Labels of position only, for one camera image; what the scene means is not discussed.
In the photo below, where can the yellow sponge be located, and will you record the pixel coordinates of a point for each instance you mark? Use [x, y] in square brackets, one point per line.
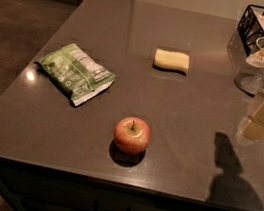
[167, 60]

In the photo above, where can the green jalapeno chip bag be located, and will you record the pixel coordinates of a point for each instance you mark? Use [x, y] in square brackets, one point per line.
[76, 73]

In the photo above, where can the clear glass jar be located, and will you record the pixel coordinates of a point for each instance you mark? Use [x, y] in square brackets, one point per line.
[248, 78]

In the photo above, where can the red apple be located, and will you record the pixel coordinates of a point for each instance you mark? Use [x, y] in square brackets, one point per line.
[132, 135]

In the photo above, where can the black wire basket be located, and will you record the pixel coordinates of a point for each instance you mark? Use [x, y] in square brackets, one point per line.
[251, 26]

